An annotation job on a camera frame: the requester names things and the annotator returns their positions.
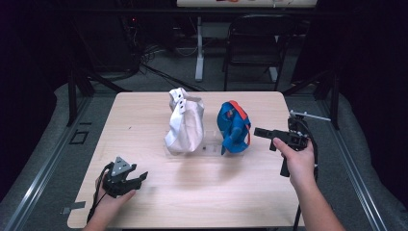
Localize left hand-held gripper cable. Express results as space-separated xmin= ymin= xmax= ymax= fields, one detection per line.
xmin=86 ymin=161 xmax=115 ymax=224

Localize black folding chair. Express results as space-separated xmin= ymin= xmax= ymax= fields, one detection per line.
xmin=222 ymin=13 xmax=298 ymax=92

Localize grey tape strip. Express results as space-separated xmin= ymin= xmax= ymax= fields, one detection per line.
xmin=60 ymin=200 xmax=88 ymax=216

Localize person's left hand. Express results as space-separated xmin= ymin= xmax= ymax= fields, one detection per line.
xmin=94 ymin=178 xmax=138 ymax=223

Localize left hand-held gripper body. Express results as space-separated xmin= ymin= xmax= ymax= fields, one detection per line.
xmin=101 ymin=156 xmax=142 ymax=199

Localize blue cap with orange trim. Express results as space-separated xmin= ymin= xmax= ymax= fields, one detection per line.
xmin=216 ymin=99 xmax=252 ymax=156

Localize person's right hand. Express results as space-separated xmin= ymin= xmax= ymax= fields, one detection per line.
xmin=272 ymin=137 xmax=318 ymax=191

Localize black metal stand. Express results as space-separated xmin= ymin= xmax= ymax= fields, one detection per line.
xmin=65 ymin=67 xmax=133 ymax=127
xmin=281 ymin=67 xmax=342 ymax=131

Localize black floor cables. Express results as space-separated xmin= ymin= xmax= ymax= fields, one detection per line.
xmin=138 ymin=61 xmax=208 ymax=92

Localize white cap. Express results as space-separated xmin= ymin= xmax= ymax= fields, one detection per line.
xmin=164 ymin=87 xmax=206 ymax=155

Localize aluminium floor rail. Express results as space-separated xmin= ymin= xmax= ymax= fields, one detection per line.
xmin=2 ymin=95 xmax=94 ymax=231
xmin=316 ymin=95 xmax=390 ymax=231

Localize dark equipment with red light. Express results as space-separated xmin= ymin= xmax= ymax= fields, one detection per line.
xmin=119 ymin=13 xmax=142 ymax=70

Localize white desk leg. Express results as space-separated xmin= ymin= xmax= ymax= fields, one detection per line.
xmin=194 ymin=15 xmax=206 ymax=83
xmin=268 ymin=34 xmax=279 ymax=83

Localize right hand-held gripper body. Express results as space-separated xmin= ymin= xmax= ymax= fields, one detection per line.
xmin=269 ymin=110 xmax=332 ymax=178

